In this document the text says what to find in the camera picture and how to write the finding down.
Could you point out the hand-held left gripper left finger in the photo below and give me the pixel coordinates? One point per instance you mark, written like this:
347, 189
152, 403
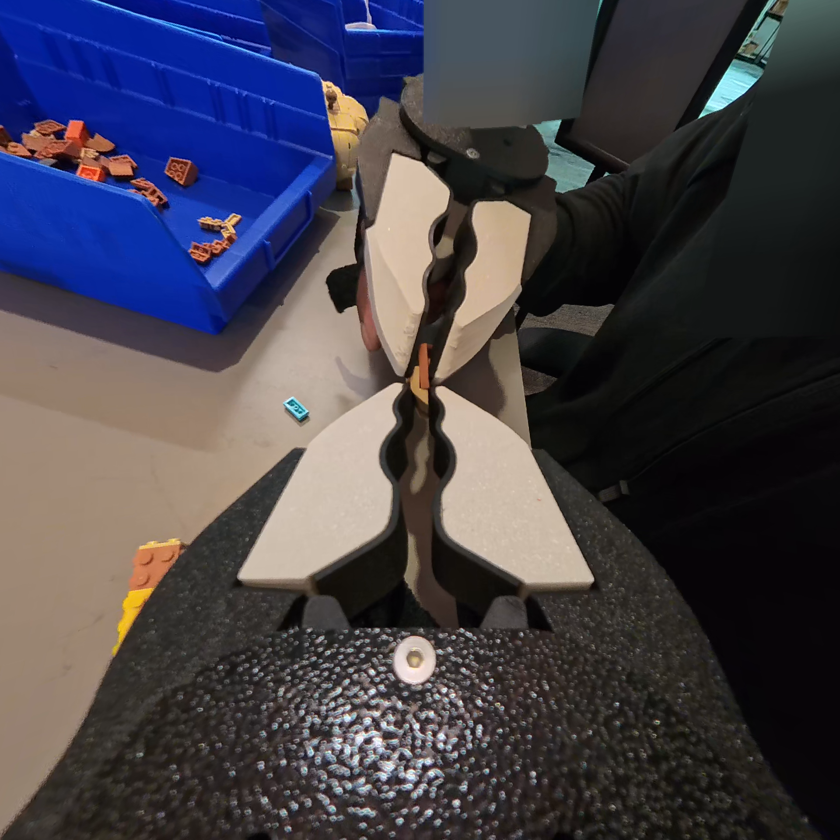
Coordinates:
321, 518

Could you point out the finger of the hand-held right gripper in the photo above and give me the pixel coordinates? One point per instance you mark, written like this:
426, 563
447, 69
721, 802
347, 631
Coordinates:
400, 249
499, 262

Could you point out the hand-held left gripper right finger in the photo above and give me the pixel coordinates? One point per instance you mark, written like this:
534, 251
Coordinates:
512, 518

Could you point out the teal small lego plate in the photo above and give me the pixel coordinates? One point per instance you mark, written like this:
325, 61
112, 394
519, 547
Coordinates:
296, 408

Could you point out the brown square lego plate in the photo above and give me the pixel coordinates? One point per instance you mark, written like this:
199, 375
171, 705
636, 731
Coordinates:
424, 367

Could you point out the yellow toothed lego piece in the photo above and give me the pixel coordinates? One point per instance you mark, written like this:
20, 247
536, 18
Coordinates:
418, 392

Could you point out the long multicoloured lego build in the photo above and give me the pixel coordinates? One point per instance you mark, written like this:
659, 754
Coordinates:
148, 571

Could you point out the person's right forearm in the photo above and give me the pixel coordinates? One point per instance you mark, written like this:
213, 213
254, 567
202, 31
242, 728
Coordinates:
623, 249

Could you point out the pile of brown lego pieces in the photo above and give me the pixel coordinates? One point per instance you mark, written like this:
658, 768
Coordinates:
177, 172

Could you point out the person's right hand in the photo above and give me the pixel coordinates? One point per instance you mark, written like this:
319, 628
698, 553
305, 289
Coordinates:
369, 315

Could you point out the blue plastic storage bin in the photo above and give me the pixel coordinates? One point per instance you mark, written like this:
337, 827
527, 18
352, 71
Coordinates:
164, 13
98, 262
380, 59

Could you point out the black framed monitor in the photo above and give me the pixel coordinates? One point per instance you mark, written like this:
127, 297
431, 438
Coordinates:
656, 65

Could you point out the person's black clothed body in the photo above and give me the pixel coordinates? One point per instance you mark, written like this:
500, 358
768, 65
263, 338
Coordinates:
722, 459

